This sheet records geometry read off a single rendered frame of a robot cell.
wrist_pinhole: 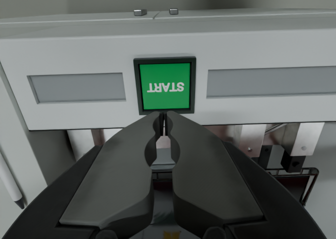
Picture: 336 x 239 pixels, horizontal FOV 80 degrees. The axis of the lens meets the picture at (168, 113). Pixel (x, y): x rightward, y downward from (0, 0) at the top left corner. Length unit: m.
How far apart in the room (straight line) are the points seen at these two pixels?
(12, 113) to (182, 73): 0.17
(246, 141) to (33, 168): 0.28
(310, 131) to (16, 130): 0.37
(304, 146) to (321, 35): 0.18
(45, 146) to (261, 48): 0.26
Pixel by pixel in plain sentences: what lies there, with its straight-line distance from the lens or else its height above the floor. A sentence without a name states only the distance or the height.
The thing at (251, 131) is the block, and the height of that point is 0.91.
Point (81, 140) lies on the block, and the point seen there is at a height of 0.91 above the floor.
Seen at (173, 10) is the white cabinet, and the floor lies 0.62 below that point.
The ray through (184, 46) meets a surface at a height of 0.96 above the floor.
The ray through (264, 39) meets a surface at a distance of 0.21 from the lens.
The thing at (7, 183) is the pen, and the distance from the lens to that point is 0.31.
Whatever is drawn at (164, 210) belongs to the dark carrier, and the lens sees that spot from 0.41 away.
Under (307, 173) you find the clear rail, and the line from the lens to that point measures 0.41.
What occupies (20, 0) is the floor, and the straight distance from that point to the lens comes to 1.35.
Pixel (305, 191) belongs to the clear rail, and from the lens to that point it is 0.45.
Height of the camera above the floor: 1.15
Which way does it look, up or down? 62 degrees down
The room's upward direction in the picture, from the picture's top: 179 degrees clockwise
